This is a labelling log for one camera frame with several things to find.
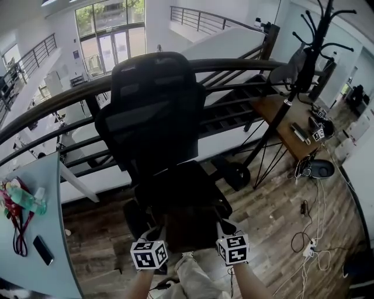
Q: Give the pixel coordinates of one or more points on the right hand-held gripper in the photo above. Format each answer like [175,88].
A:
[233,249]

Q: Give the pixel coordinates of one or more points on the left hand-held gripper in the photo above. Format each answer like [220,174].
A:
[149,255]

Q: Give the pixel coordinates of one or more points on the person's right forearm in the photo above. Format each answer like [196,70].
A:
[248,280]

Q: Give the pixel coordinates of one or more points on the person's left forearm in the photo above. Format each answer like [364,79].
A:
[140,284]

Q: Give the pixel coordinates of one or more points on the black mesh office chair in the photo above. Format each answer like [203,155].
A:
[152,116]

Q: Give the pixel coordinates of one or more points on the person's beige trousers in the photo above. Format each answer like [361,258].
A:
[193,277]

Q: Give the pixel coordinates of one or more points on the black power adapter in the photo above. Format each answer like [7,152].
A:
[304,208]

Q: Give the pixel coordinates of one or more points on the white power strip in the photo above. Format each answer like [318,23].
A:
[309,248]

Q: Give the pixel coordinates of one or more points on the crumpled white paper scrap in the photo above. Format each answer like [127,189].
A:
[67,232]

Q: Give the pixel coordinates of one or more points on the black oval floor device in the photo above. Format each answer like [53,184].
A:
[321,169]

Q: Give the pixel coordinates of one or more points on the black phone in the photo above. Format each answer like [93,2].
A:
[43,250]

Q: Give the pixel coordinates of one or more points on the black and white handheld device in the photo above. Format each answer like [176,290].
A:
[301,133]

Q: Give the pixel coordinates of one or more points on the wooden desk with black legs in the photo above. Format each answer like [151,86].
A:
[266,109]

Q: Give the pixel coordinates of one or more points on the dark staircase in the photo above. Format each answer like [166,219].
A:
[233,102]

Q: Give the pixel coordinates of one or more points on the spare gripper device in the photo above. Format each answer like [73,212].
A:
[320,112]
[319,133]

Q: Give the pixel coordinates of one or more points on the green plastic bottle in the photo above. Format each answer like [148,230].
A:
[26,200]

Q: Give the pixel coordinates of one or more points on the stack of white boxes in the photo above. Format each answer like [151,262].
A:
[355,128]

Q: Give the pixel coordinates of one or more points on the dark metal railing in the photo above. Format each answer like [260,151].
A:
[231,62]

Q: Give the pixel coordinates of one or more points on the grey hanging bag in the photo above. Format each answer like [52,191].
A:
[287,68]

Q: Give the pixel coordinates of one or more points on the glass entrance doors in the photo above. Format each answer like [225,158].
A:
[112,38]

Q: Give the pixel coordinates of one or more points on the thin black balcony railing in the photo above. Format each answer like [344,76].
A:
[32,59]
[201,19]

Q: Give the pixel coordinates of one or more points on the black coat rack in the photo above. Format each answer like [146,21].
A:
[320,38]

